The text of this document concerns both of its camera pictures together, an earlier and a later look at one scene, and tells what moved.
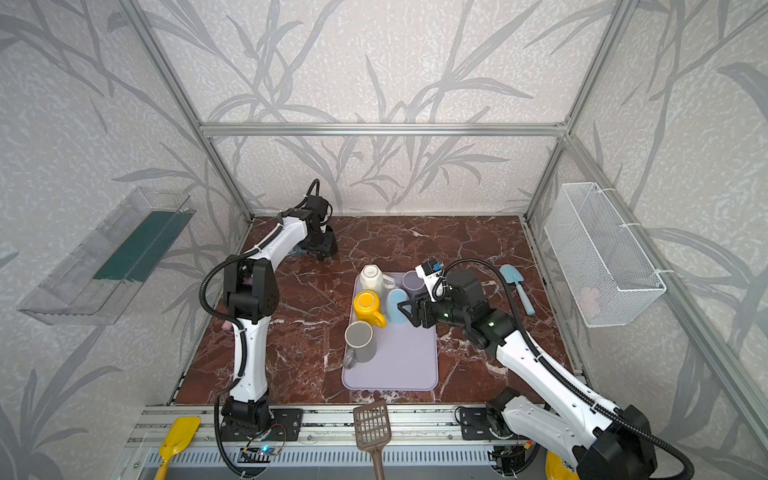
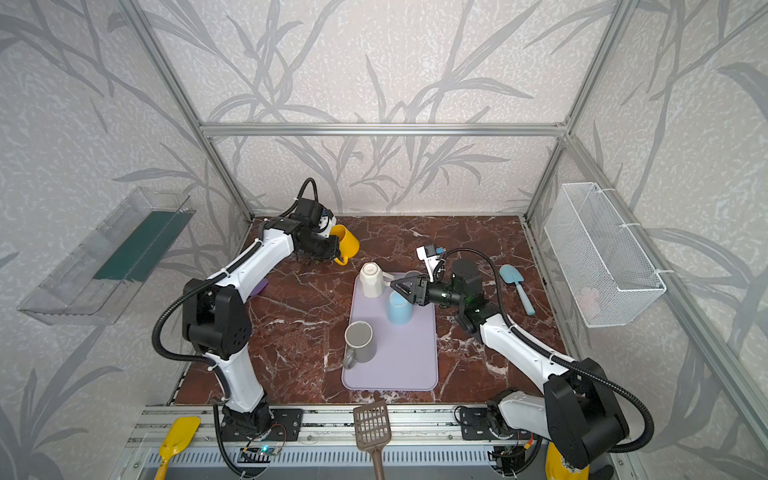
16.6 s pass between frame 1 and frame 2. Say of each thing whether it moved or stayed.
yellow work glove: stayed
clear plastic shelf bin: stayed
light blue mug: stayed
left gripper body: stayed
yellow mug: moved
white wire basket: stayed
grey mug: stayed
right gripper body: moved
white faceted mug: stayed
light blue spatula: stayed
